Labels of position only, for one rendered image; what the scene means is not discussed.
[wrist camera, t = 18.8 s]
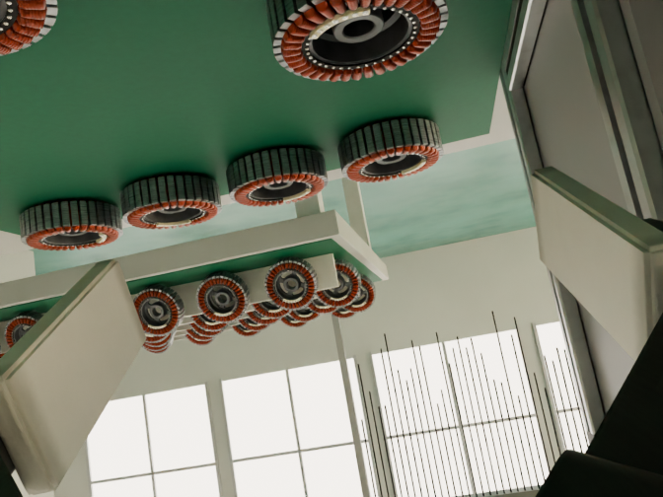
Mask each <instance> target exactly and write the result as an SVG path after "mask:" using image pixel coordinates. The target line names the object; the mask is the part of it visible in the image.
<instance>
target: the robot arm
mask: <svg viewBox="0 0 663 497"><path fill-rule="evenodd" d="M531 179H532V188H533V197H534V206H535V216H536V225H537V234H538V244H539V253H540V261H541V262H542V263H543V264H544V265H545V266H546V267H547V268H548V269H549V270H550V271H551V272H552V273H553V275H554V276H555V277H556V278H557V279H558V280H559V281H560V282H561V283H562V284H563V285H564V286H565V287H566V288H567V290H568V291H569V292H570V293H571V294H572V295H573V296H574V297H575V298H576V299H577V300H578V301H579V302H580V303H581V305H582V306H583V307H584V308H585V309H586V310H587V311H588V312H589V313H590V314H591V315H592V316H593V317H594V318H595V320H596V321H597V322H598V323H599V324H600V325H601V326H602V327H603V328H604V329H605V330H606V331H607V332H609V334H610V335H611V336H612V337H613V338H614V339H615V340H616V341H617V342H618V343H619V345H620V346H621V347H622V348H623V350H624V351H625V352H626V353H627V354H628V355H629V356H630V357H631V358H632V359H633V360H634V361H635V363H634V365H633V366H632V368H631V370H630V372H629V374H628V375H627V377H626V380H625V382H624V383H623V385H622V387H621V389H620V391H619V392H618V394H617V396H616V398H615V400H614V401H613V403H612V405H611V407H610V409H609V410H608V412H607V414H606V416H605V418H604V420H603V421H602V423H601V425H600V427H599V429H598V430H597V432H596V434H595V436H594V438H593V439H592V441H591V443H590V445H589V447H588V448H587V450H586V452H585V454H584V453H581V452H577V451H574V450H566V451H564V452H563V453H562V454H561V455H560V457H559V458H558V459H557V461H556V463H555V464H554V466H553V468H552V470H551V472H550V473H549V475H548V477H547V478H546V480H545V482H544V483H543V485H542V487H541V488H540V490H539V492H538V493H537V495H536V497H663V221H660V220H656V219H652V218H647V219H642V220H641V219H640V218H638V217H636V216H635V215H633V214H631V213H629V212H628V211H626V210H624V209H623V208H622V207H620V206H619V205H617V204H615V203H614V202H612V201H610V200H609V199H607V198H605V197H604V196H602V195H600V194H599V193H597V192H595V191H593V190H592V189H590V188H588V187H587V186H585V185H583V184H582V183H580V182H578V181H577V180H575V179H573V178H572V177H569V176H568V175H566V174H564V173H562V172H561V171H559V170H557V169H556V168H554V167H547V168H542V169H538V170H535V172H534V173H533V174H532V175H531ZM145 340H146V335H145V333H144V330H143V327H142V324H141V322H140V319H139V316H138V314H137V312H136V309H135V306H134V303H133V301H132V298H131V295H130V292H129V290H128V287H127V284H126V281H125V279H124V276H123V273H122V270H121V268H120V265H119V262H118V261H114V259H109V260H104V261H99V262H97V263H96V264H95V265H94V266H93V267H92V268H91V269H90V270H89V271H88V272H87V273H86V274H85V275H84V276H83V277H82V278H81V279H80V280H79V281H78V282H77V283H76V284H75V285H74V286H73V287H72V288H71V289H70V290H69V291H68V292H67V293H66V294H65V295H64V296H63V297H62V298H61V299H60V300H59V301H58V302H57V303H56V304H55V305H54V306H53V307H52V308H51V309H50V310H49V311H48V312H47V313H46V314H45V315H44V316H43V317H42V318H41V319H40V320H39V321H38V322H37V323H36V324H35V325H34V326H33V327H32V328H31V329H30V330H29V331H28V332H27V333H26V334H25V335H24V336H23V337H21V338H20V339H19V340H18V341H17V342H16V343H15V344H14V345H13V346H12V347H11V348H10V349H9V350H8V351H7V352H6V353H5V354H4V355H3V356H2V357H1V358H0V497H23V495H22V493H21V491H20V489H19V487H18V486H17V484H16V482H15V480H14V478H13V476H12V475H11V474H12V473H13V472H14V470H16V472H17V473H18V475H19V477H20V479H21V481H22V483H23V485H24V487H25V489H26V491H27V492H28V493H29V495H31V494H33V495H37V494H41V493H47V492H52V491H55V490H56V489H57V487H58V485H59V484H60V482H61V480H62V479H63V477H64V475H65V474H66V472H67V470H68V469H69V467H70V465H71V464H72V462H73V461H74V460H75V458H76V456H77V455H78V453H79V451H80V450H81V448H82V446H83V445H84V443H85V441H86V440H87V438H88V436H89V435H90V433H91V431H92V430H93V428H94V426H95V425H96V423H97V421H98V420H99V418H100V416H101V414H102V413H103V411H104V409H105V408H106V406H107V404H108V403H109V401H110V399H111V397H112V395H113V394H114V392H115V390H116V389H117V387H118V385H119V384H120V382H121V380H122V379H123V377H124V375H125V374H126V372H127V370H128V369H129V367H130V365H131V364H132V362H133V360H134V359H135V357H136V355H137V354H138V352H139V350H140V349H141V347H142V345H143V344H144V342H145Z"/></svg>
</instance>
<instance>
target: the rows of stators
mask: <svg viewBox="0 0 663 497"><path fill-rule="evenodd" d="M337 151H338V156H339V162H340V167H341V173H342V175H343V176H344V177H345V178H348V179H351V180H355V181H356V182H359V181H360V182H366V183H369V182H376V181H377V182H382V181H390V180H391V178H392V180H396V179H397V178H398V176H399V178H404V177H405V176H407V177H410V176H411V175H416V174H417V173H418V172H423V171H424V170H427V169H429V167H432V166H433V165H434V164H436V162H438V161H439V160H440V159H441V158H442V156H443V154H444V150H443V146H442V141H441V137H440V132H439V127H438V125H437V124H436V123H435V122H433V121H431V120H430V121H429V120H427V119H423V118H417V117H414V118H411V117H407V118H403V117H400V118H399V119H395V118H392V119H391V120H390V124H389V121H388V120H383V121H382V125H381V123H380V122H375V123H374V124H373V125H371V124H368V125H367V126H366V127H361V128H360V129H359V130H355V131H354V132H353V133H351V134H349V135H348V136H347V137H345V138H344V140H342V141H341V142H340V143H339V145H338V147H337ZM226 177H227V182H228V189H229V196H230V198H231V199H232V200H233V201H235V202H238V203H240V204H243V205H247V206H253V207H257V206H258V207H262V206H265V207H268V206H270V205H271V206H276V205H277V202H278V205H283V204H284V202H285V203H286V204H290V203H291V201H292V202H297V201H298V200H299V201H302V200H304V199H308V198H309V197H312V196H314V195H315V194H318V193H319V192H321V191H322V190H323V189H324V188H325V187H326V186H327V185H328V183H329V179H328V173H327V168H326V162H325V157H324V156H323V155H322V154H320V152H318V151H317V152H316V151H315V150H311V149H309V148H307V149H306V148H304V147H301V148H299V147H294V148H292V147H290V146H288V147H286V148H284V147H279V148H278V152H277V149H276V148H271V149H270V153H269V150H267V149H264V150H262V152H261V151H256V152H255V153H250V154H249V155H248V156H244V157H243V158H240V159H238V161H236V162H234V163H233V164H231V165H230V166H229V167H228V169H227V171H226ZM120 203H121V212H122V220H123V221H124V222H125V223H127V224H130V225H132V226H135V227H136V228H140V229H144V228H145V229H152V230H155V229H158V230H162V229H163V228H164V229H166V230H168V229H170V227H171V228H172V229H175V228H176V227H177V226H178V227H179V228H182V227H183V226H186V227H189V226H190V225H193V226H194V225H196V224H201V223H202V222H206V221H207V220H211V219H212V218H214V217H215V216H216V215H218V214H219V213H220V212H221V210H222V204H221V197H220V190H219V184H218V183H217V182H216V181H215V180H213V179H210V178H208V177H202V176H196V175H188V174H183V175H180V174H175V176H173V175H171V174H169V175H167V178H166V177H165V176H163V175H160V176H158V177H151V178H148V177H147V178H145V179H144V180H142V179H141V180H139V181H138V182H134V183H133V184H130V185H129V186H128V187H126V188H125V189H124V190H123V191H122V192H121V193H120ZM20 229H21V241H22V243H23V244H25V245H28V246H30V247H31V248H34V249H43V250H57V251H60V250H65V251H67V250H68V249H70V250H74V249H75V247H76V249H78V250H80V249H82V248H84V249H88V248H95V247H101V246H105V245H107V244H110V243H111V242H114V241H115V240H117V239H118V238H120V237H121V236H122V235H123V230H122V222H121V213H120V209H119V208H117V207H116V206H113V205H111V204H108V203H107V202H103V201H98V200H93V201H92V200H91V199H87V200H84V199H79V200H78V201H77V200H76V199H71V200H70V203H69V202H68V200H66V199H64V200H62V201H61V202H60V201H59V200H55V201H54V202H50V201H49V202H46V204H45V203H41V204H40V205H35V206H34V207H31V208H30V209H28V210H26V211H25V212H23V213H22V214H21V215H20Z"/></svg>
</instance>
